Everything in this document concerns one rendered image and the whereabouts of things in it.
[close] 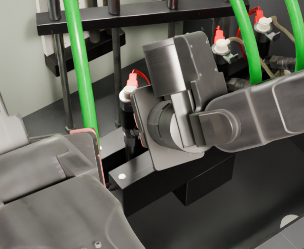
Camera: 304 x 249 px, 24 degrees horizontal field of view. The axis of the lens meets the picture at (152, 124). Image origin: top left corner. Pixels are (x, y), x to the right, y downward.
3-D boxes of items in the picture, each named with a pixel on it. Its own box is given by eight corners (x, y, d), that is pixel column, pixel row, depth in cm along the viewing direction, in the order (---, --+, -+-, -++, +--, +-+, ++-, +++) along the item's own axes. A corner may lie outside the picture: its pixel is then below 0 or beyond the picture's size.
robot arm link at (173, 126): (180, 160, 75) (230, 145, 76) (163, 97, 74) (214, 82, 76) (163, 155, 82) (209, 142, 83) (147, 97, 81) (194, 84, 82)
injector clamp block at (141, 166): (125, 244, 114) (122, 188, 103) (91, 201, 120) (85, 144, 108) (285, 147, 127) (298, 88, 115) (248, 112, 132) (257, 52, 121)
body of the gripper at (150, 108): (179, 75, 88) (197, 73, 81) (201, 155, 89) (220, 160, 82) (130, 90, 87) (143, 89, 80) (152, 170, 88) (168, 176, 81)
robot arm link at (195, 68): (237, 143, 69) (282, 122, 76) (208, 25, 68) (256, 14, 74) (147, 155, 77) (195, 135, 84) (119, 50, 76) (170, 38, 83)
